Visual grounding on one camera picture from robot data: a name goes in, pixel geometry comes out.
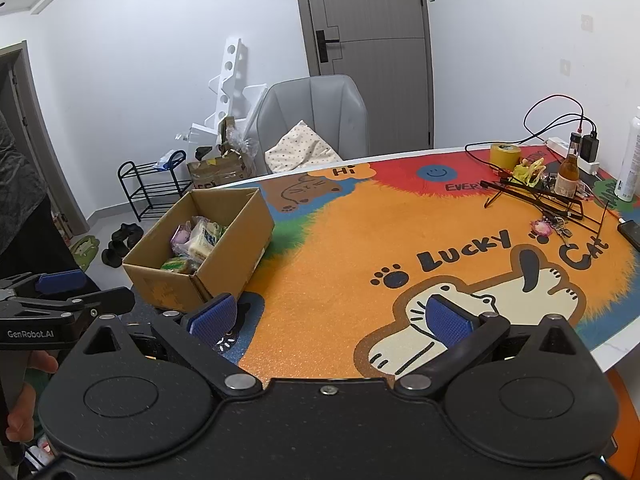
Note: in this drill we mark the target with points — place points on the cluttered brown cardboard box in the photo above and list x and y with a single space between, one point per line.
220 172

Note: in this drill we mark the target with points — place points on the green slipper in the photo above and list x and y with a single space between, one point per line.
84 249

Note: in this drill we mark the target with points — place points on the colourful cat printed mat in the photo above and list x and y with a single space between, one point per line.
350 260

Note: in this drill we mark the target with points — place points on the black shoe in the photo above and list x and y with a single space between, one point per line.
114 256
127 234

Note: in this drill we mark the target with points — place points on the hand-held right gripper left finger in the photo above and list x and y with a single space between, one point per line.
212 319

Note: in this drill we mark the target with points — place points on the blue white cloth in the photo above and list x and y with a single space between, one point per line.
170 160

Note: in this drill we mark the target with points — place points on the green snack packet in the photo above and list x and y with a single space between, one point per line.
175 264

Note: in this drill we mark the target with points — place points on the long purple snack packet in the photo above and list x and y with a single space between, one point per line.
181 235

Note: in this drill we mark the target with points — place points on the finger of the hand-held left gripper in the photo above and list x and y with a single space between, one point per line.
60 281
110 300

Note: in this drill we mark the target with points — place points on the dotted cream cushion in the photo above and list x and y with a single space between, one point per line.
300 149

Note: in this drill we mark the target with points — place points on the tall white bottle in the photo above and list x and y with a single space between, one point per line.
629 170

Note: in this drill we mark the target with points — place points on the cream biscuit packet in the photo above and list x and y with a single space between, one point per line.
202 242

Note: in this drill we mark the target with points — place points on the black phone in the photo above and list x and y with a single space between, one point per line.
631 234

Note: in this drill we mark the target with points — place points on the yellow plastic clips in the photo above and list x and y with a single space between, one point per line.
525 172

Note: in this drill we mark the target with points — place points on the white holed rack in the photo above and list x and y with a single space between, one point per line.
232 80

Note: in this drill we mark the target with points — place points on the person's left hand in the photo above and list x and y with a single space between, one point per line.
22 410

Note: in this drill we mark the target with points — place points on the grey upholstered chair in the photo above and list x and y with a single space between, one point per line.
325 105

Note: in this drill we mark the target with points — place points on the white power strip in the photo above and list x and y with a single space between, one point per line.
557 145

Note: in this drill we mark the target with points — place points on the yellow tape roll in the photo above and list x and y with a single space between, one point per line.
505 156

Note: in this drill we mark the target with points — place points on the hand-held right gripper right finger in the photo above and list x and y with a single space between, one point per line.
450 321

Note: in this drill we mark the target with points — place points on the grey door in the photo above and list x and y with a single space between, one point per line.
375 60

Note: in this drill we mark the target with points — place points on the black charger plug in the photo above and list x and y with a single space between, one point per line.
589 146

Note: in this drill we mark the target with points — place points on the amber glass bottle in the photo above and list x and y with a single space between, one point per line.
567 177

